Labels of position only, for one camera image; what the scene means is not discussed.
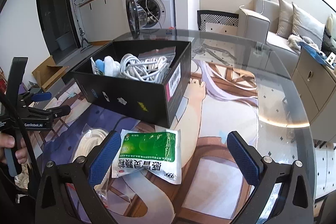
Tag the grey drawer side cabinet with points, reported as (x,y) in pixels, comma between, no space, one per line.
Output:
(315,84)

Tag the white blue plush toy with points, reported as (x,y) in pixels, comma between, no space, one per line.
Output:
(112,68)

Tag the grey silk cushion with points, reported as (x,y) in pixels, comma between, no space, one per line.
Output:
(303,24)

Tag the white tissue pack red edge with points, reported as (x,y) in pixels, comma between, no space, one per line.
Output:
(98,66)

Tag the black garment on sofa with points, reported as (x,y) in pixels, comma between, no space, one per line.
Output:
(328,43)

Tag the floor mop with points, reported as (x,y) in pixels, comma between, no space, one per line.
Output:
(85,45)

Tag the brown cardboard box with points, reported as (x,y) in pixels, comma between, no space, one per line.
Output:
(47,73)

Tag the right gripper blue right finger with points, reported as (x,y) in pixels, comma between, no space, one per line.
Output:
(246,157)

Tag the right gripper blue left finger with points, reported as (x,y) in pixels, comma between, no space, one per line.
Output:
(101,157)

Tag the person's left hand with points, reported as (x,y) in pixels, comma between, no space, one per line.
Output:
(7,141)

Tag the black white patterned rug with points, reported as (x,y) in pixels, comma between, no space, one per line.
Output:
(218,22)

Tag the white front-load washing machine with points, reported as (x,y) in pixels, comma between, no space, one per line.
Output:
(149,14)

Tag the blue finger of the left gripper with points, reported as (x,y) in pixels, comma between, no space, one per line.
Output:
(40,97)
(58,112)

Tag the beige silk cushion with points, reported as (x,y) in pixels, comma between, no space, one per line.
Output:
(285,20)

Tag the grey fluffy cloth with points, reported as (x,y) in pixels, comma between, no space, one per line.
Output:
(299,41)

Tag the clear zip bag with cable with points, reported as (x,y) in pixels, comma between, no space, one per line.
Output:
(163,55)

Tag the black cardboard box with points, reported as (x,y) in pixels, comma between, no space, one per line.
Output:
(148,102)

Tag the grey fabric sofa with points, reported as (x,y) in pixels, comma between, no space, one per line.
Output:
(272,23)

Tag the green white medicine sachet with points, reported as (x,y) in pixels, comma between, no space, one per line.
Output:
(156,152)

